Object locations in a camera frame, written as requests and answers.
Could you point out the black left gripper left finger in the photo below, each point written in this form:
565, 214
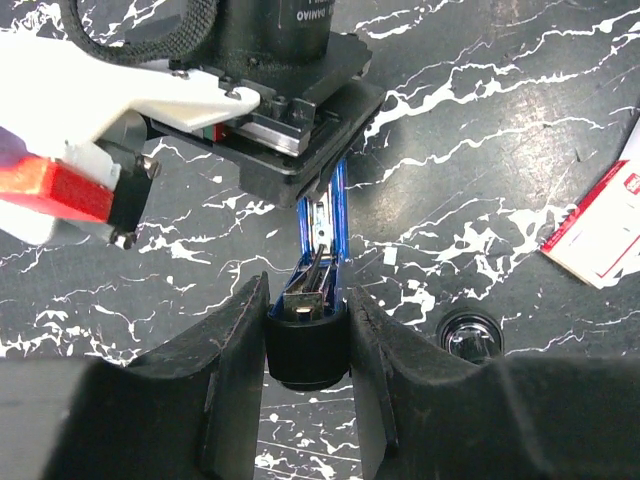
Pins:
188, 409

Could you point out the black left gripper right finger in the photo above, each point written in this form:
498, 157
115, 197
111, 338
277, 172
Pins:
423, 413

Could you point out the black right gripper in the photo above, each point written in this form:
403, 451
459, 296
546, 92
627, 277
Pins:
314, 103

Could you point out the red staple box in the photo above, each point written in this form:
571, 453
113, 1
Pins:
601, 234

